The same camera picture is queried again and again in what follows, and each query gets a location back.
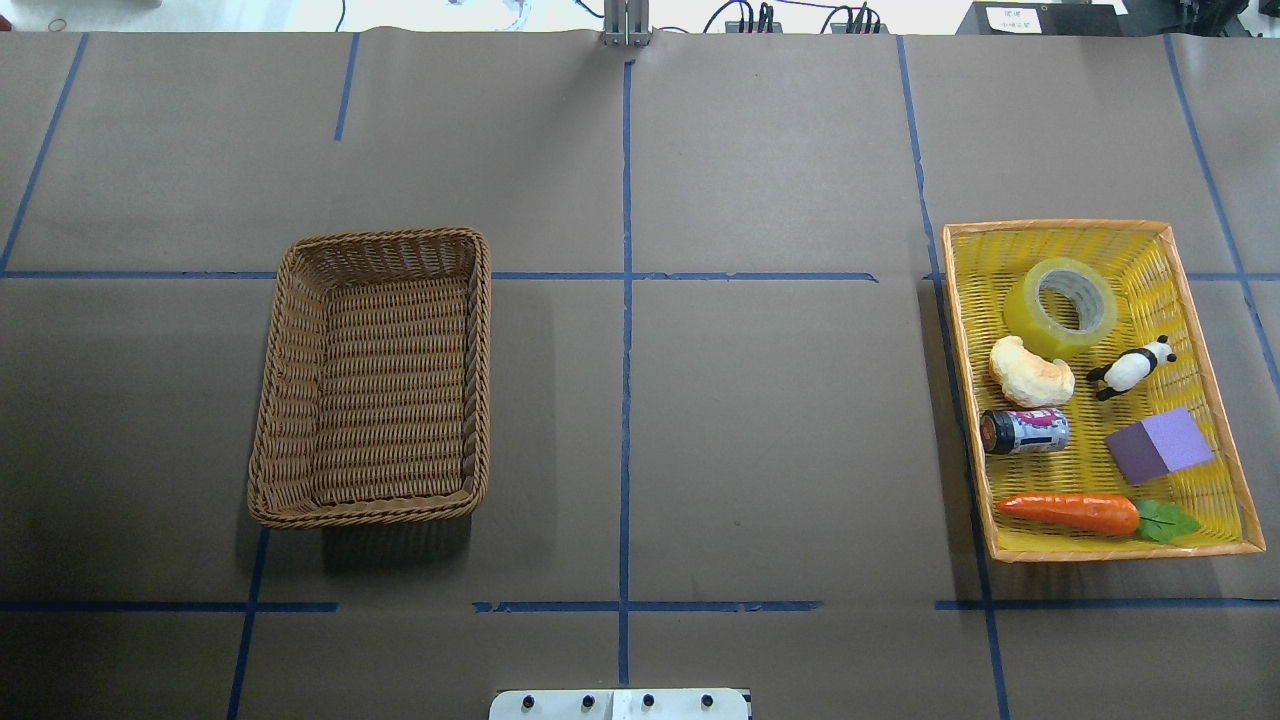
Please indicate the yellow clear tape roll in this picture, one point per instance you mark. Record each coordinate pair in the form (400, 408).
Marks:
(1060, 308)

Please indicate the brown wicker basket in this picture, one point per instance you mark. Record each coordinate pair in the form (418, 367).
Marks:
(375, 404)

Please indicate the yellow woven basket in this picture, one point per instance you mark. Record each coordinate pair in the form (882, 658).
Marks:
(1141, 264)

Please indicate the white mounting plate with bolts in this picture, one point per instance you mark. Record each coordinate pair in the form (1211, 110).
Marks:
(623, 703)

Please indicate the toy bread croissant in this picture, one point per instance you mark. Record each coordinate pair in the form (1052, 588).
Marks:
(1028, 380)

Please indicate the small purple drink can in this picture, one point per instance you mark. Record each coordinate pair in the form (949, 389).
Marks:
(1027, 431)

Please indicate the toy orange carrot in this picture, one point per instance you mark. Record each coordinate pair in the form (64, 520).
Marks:
(1110, 515)

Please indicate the black box with label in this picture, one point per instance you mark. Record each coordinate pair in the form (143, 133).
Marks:
(1040, 18)

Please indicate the toy panda figure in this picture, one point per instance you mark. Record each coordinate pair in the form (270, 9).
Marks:
(1127, 370)

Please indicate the purple cube block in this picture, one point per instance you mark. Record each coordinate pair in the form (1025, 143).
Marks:
(1158, 445)

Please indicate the grey metal post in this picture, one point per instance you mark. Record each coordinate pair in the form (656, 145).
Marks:
(626, 23)

